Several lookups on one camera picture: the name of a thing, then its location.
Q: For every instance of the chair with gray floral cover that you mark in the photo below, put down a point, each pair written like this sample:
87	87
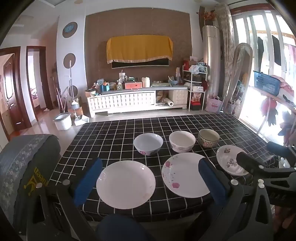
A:
23	157

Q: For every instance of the blue plastic basket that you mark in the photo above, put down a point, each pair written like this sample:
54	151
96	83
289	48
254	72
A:
266	83

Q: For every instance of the pink clothes pile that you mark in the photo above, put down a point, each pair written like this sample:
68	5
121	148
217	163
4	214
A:
286	85

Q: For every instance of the white tower air conditioner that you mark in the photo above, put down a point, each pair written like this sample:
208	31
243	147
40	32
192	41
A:
211	60

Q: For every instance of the flower vase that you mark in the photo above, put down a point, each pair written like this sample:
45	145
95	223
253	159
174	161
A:
208	17

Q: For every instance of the cardboard box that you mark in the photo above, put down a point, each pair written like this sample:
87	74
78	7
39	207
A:
90	93

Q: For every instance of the blue basin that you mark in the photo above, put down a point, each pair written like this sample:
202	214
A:
173	81

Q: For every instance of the white plastic jug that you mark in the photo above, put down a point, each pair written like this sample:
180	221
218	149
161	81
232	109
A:
145	82

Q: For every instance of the leaning ironing board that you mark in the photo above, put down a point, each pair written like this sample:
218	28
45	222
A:
240	67

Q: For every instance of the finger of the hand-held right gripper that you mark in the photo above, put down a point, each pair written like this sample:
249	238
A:
245	160
279	150

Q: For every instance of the white television cabinet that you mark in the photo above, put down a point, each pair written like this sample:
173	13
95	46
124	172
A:
122	99

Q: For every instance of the red hanging cloth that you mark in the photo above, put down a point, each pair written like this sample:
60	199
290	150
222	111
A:
266	106

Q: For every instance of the black flat television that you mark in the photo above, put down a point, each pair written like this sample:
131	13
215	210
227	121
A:
141	63

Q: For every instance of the person's dark blue trousers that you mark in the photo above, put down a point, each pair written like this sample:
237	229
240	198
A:
120	228

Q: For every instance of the brown patterned bowl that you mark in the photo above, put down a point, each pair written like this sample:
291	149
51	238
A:
208	138

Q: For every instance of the round wall disc blue centre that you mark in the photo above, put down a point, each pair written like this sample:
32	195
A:
69	29

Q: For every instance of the black hanging garment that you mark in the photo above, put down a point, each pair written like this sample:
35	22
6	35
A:
260	51
276	51

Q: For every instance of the pink bag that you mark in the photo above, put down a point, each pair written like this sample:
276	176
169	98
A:
214	104

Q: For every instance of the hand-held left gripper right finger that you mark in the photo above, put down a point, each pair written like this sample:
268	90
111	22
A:
212	183

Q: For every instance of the beige storage box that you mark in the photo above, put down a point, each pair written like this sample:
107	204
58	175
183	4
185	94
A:
177	96

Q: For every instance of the yellow cloth cover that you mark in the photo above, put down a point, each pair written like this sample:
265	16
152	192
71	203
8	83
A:
138	47

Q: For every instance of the white shelf rack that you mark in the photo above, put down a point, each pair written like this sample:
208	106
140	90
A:
196	91

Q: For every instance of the white bucket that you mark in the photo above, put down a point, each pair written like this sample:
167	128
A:
62	121

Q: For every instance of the white floral bowl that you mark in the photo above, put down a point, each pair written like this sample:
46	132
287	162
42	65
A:
182	140

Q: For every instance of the white-framed window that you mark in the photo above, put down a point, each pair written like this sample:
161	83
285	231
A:
245	30

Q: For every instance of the white dustpan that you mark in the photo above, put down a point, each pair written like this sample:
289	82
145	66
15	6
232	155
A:
81	119

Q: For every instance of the white paper roll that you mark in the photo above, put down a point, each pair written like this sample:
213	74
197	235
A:
165	102

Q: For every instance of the white pitcher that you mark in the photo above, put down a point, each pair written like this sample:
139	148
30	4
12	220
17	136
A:
122	77

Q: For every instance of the patterned curtain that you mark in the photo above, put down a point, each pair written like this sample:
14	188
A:
225	39

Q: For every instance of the plain round wall disc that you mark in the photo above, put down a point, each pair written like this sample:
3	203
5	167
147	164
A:
68	58
75	90

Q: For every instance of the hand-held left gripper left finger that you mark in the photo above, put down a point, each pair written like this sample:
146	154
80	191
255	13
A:
89	183

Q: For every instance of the small floral plate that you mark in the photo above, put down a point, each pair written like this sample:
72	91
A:
225	157

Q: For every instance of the large pink floral plate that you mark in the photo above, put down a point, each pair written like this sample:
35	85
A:
182	173

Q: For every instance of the brown door frame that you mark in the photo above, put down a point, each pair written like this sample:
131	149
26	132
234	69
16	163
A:
47	76

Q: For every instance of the bluish white bowl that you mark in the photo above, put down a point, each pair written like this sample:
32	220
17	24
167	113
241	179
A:
148	142

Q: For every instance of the brown wooden door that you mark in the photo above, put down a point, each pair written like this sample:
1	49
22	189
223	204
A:
11	88

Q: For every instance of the orange red box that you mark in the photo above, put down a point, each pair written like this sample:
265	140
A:
133	85

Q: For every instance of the plain white plate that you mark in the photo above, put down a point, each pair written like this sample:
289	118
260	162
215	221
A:
126	185

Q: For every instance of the black checkered tablecloth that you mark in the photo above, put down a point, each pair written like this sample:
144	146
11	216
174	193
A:
111	139

